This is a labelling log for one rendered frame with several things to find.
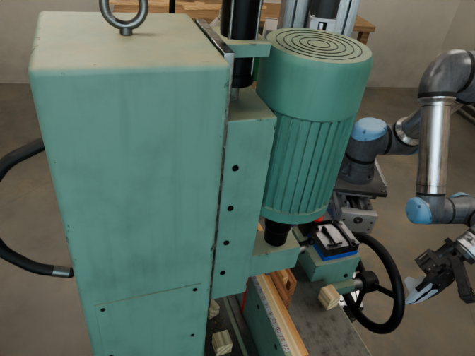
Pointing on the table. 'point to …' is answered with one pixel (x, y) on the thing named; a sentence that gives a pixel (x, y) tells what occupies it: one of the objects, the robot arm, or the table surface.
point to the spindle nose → (276, 232)
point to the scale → (271, 315)
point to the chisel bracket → (273, 255)
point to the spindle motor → (309, 116)
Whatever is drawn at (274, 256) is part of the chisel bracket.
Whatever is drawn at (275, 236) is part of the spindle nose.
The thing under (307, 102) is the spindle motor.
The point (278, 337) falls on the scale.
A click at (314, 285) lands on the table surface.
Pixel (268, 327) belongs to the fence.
